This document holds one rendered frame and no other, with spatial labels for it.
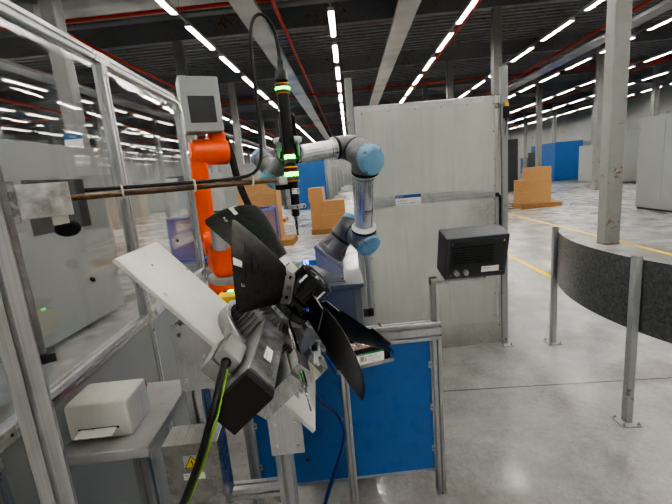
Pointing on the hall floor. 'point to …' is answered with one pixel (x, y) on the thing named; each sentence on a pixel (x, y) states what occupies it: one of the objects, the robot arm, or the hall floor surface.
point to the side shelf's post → (144, 467)
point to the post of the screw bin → (349, 440)
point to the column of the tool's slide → (30, 383)
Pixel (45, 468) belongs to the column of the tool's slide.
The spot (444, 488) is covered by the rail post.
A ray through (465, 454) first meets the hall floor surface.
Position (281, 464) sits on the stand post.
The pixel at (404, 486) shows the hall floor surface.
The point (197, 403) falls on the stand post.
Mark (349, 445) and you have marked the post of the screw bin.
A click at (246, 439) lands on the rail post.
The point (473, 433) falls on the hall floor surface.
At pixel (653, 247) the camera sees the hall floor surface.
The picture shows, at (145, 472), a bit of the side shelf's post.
